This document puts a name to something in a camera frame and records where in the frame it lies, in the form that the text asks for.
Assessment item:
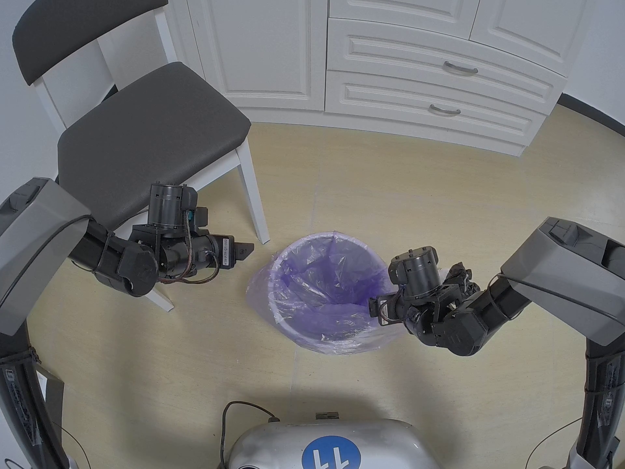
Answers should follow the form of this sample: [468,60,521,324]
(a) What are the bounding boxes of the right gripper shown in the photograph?
[368,293,416,330]

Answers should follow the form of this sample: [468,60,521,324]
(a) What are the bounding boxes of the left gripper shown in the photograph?
[159,233,256,278]

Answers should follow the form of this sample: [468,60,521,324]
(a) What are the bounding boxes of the purple plastic bag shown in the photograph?
[245,231,397,355]

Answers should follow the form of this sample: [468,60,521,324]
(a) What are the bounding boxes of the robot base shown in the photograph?
[222,411,431,469]

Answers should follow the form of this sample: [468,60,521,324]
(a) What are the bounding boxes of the crumpled black plastic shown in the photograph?
[448,261,482,298]

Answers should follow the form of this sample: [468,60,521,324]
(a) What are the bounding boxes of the white trash bin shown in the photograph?
[266,233,392,355]

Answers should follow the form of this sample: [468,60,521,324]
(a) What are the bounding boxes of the white chair grey cushions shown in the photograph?
[12,0,271,314]

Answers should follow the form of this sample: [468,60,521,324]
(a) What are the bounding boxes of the white wardrobe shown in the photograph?
[163,0,599,158]

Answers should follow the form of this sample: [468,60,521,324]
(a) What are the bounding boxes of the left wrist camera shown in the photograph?
[185,206,210,237]

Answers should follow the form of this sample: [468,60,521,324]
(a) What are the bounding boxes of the black cable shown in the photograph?
[222,401,280,469]

